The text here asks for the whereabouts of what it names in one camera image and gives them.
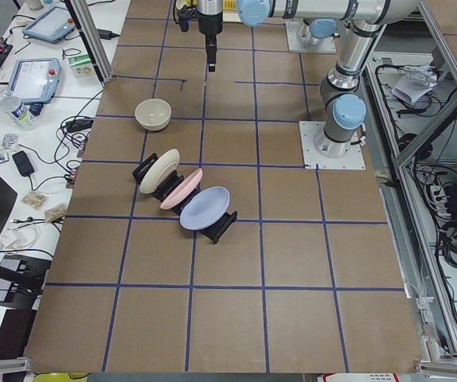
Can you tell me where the pink plate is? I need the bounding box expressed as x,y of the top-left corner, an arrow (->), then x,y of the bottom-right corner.
160,168 -> 203,210

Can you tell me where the blue plate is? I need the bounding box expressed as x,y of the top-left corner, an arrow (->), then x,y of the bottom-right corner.
180,186 -> 230,231

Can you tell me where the near teach pendant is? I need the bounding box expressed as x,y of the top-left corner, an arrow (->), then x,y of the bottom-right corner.
8,58 -> 61,104

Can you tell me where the aluminium frame post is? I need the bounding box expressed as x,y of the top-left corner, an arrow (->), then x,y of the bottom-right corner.
64,0 -> 113,84

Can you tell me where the green white box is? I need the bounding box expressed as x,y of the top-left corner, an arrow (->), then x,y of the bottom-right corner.
68,54 -> 96,79

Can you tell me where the teach pendant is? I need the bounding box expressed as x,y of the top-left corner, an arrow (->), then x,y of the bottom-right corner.
8,58 -> 61,104
22,6 -> 75,43

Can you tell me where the black power adapter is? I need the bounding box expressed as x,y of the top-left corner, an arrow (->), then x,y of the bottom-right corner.
96,29 -> 119,40

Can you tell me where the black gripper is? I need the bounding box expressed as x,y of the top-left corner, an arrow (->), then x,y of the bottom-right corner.
197,0 -> 223,72

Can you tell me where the cream bowl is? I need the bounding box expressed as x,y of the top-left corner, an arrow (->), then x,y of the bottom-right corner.
135,99 -> 172,131

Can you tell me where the far teach pendant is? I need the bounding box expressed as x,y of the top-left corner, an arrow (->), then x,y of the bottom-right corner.
22,6 -> 75,43

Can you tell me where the clear water bottle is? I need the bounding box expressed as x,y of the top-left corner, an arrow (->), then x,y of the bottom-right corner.
0,88 -> 36,131

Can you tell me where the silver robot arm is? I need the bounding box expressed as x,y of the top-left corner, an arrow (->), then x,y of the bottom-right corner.
236,1 -> 419,159
297,18 -> 336,45

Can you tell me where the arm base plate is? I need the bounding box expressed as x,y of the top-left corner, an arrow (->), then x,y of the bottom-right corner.
299,121 -> 365,170
286,18 -> 337,54

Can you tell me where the black dish rack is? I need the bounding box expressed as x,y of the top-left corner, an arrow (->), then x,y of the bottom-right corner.
132,153 -> 237,244

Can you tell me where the cream plate in rack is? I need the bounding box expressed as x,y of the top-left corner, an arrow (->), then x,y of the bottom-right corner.
139,148 -> 180,194

